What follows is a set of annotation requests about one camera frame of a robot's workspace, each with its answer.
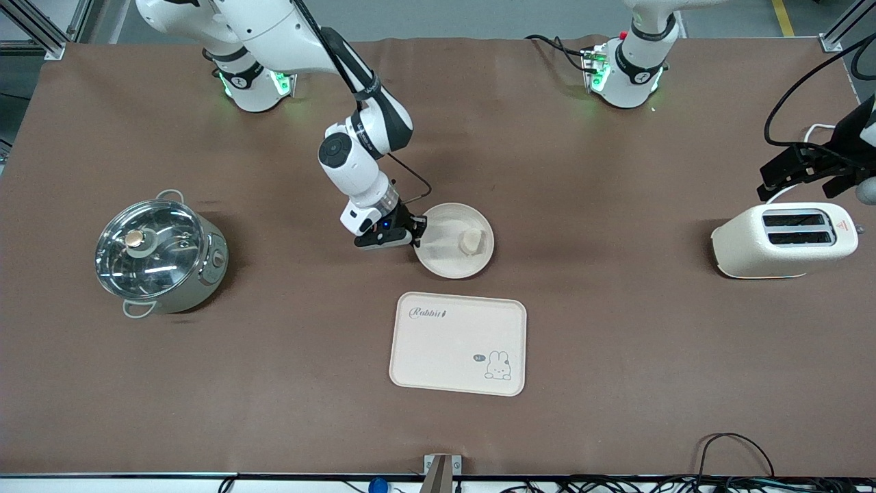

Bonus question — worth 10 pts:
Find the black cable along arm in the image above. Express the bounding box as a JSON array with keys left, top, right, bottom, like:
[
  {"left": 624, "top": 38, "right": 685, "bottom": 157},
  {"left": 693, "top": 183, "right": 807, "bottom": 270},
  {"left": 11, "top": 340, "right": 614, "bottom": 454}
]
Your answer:
[
  {"left": 765, "top": 34, "right": 876, "bottom": 172},
  {"left": 293, "top": 0, "right": 433, "bottom": 206}
]

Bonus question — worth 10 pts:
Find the black cable bundle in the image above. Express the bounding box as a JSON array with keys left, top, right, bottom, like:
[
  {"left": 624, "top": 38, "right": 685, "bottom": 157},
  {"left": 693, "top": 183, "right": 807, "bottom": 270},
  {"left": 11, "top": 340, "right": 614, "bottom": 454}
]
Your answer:
[{"left": 498, "top": 472, "right": 876, "bottom": 493}]

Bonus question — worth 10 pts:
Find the black cable along right arm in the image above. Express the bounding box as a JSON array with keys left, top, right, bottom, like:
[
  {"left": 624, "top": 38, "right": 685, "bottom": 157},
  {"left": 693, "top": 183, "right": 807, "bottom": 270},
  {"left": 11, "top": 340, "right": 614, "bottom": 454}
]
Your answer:
[{"left": 293, "top": 0, "right": 433, "bottom": 206}]

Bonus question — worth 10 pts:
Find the white toaster power cable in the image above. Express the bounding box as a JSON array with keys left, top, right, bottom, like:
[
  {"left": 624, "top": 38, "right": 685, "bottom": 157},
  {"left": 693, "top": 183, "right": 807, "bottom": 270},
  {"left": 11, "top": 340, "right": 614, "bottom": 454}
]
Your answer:
[{"left": 760, "top": 123, "right": 841, "bottom": 206}]

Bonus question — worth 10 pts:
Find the black looped cable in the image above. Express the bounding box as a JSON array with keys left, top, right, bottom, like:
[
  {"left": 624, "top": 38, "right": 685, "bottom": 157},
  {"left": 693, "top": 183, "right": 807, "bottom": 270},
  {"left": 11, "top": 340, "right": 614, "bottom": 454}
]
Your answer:
[{"left": 697, "top": 432, "right": 776, "bottom": 480}]

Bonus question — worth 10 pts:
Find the aluminium frame post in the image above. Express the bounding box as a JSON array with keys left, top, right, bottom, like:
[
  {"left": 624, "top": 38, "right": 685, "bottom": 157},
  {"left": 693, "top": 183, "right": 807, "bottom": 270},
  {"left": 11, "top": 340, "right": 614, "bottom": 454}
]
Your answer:
[
  {"left": 0, "top": 0, "right": 77, "bottom": 61},
  {"left": 820, "top": 0, "right": 876, "bottom": 53}
]

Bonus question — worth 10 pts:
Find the glass pot lid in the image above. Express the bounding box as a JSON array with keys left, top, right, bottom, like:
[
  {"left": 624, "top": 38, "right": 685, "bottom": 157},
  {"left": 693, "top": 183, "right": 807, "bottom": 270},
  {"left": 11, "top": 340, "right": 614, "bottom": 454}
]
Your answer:
[{"left": 94, "top": 199, "right": 205, "bottom": 301}]

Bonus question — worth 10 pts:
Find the cream rabbit print tray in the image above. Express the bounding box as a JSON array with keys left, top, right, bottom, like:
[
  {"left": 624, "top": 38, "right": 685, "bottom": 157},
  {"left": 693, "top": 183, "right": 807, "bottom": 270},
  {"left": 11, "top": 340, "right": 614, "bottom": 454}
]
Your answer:
[{"left": 389, "top": 292, "right": 528, "bottom": 398}]

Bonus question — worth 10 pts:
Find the white two-slot toaster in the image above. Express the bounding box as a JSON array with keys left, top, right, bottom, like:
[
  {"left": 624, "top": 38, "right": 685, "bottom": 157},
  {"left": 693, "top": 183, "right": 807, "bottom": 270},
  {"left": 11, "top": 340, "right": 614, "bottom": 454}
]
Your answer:
[{"left": 710, "top": 201, "right": 862, "bottom": 280}]

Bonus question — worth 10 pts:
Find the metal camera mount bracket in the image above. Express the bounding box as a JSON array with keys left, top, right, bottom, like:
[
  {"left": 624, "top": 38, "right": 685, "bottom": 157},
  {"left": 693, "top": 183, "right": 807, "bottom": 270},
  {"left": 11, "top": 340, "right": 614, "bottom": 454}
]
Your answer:
[{"left": 423, "top": 453, "right": 464, "bottom": 493}]

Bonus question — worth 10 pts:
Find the black cable at arm base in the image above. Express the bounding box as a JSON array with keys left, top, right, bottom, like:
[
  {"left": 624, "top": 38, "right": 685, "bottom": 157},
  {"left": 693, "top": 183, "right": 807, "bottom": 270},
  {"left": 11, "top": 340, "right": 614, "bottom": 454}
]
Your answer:
[{"left": 525, "top": 34, "right": 591, "bottom": 73}]

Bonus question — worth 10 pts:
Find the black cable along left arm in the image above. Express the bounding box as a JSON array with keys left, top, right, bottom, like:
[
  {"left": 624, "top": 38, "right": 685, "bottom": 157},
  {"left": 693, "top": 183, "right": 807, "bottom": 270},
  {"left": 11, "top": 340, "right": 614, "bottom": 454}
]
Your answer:
[{"left": 765, "top": 34, "right": 876, "bottom": 172}]

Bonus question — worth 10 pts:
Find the round cream plate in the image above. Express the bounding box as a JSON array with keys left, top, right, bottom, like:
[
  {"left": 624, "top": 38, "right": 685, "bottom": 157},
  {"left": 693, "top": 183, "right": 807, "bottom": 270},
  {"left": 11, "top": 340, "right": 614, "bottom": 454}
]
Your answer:
[{"left": 413, "top": 202, "right": 495, "bottom": 280}]

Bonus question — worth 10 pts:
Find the grey electric cooking pot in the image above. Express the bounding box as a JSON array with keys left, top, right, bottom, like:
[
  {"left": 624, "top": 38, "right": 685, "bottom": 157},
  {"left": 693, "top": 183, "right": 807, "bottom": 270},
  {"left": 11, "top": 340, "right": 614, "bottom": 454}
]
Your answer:
[{"left": 96, "top": 190, "right": 229, "bottom": 320}]

